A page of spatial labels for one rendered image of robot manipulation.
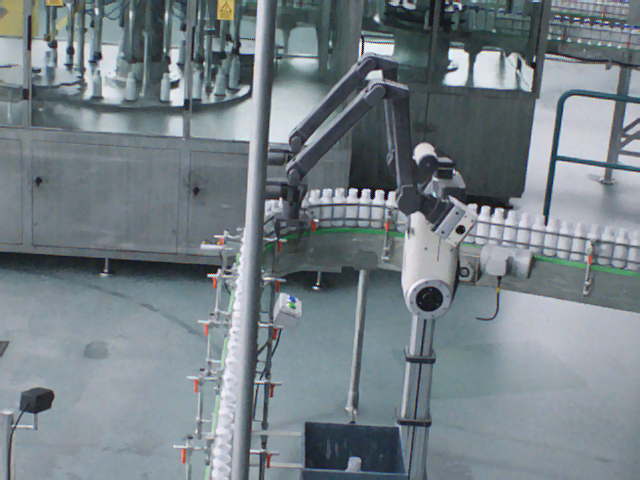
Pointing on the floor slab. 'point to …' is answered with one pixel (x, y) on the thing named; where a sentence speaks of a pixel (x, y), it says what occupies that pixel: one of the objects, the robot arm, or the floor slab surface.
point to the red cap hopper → (623, 110)
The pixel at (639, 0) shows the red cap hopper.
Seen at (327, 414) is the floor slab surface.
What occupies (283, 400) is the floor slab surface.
